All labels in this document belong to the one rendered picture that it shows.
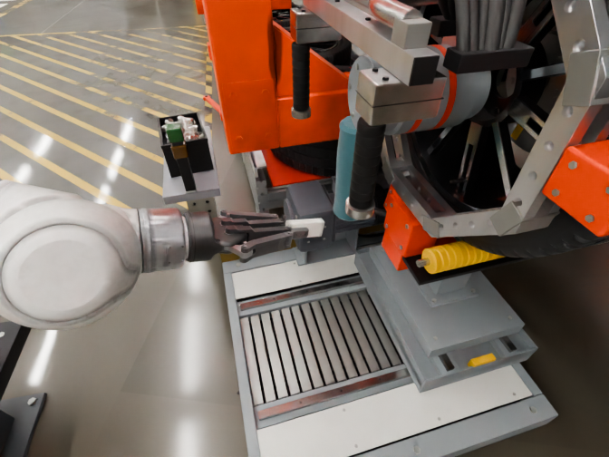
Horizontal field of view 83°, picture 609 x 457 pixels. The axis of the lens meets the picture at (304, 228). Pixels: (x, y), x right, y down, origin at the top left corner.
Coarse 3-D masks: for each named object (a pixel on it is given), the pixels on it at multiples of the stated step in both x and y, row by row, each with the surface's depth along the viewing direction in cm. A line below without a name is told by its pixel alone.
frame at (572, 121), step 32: (576, 0) 37; (608, 0) 37; (576, 32) 37; (608, 32) 36; (576, 64) 37; (608, 64) 35; (576, 96) 38; (608, 96) 37; (544, 128) 43; (576, 128) 39; (608, 128) 40; (384, 160) 87; (544, 160) 44; (416, 192) 77; (512, 192) 50; (448, 224) 66; (480, 224) 57; (512, 224) 50; (544, 224) 51
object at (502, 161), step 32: (544, 0) 51; (544, 32) 52; (544, 64) 57; (512, 96) 59; (448, 128) 77; (480, 128) 67; (448, 160) 85; (480, 160) 72; (512, 160) 63; (448, 192) 78; (480, 192) 77
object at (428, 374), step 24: (360, 264) 125; (384, 288) 116; (384, 312) 111; (408, 336) 103; (504, 336) 100; (528, 336) 101; (408, 360) 100; (432, 360) 96; (456, 360) 98; (480, 360) 95; (504, 360) 97; (432, 384) 95
